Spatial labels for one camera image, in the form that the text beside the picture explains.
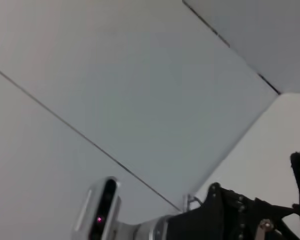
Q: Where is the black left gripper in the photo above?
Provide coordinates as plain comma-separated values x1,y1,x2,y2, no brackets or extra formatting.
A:
164,182,300,240

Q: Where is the silver metal zipper pull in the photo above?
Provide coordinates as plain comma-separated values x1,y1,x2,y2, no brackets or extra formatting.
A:
257,219,275,240

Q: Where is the grey left gripper cable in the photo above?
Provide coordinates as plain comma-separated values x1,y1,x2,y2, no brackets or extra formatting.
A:
182,192,202,211

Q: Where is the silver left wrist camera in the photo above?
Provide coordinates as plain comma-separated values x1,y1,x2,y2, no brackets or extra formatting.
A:
71,176,122,240

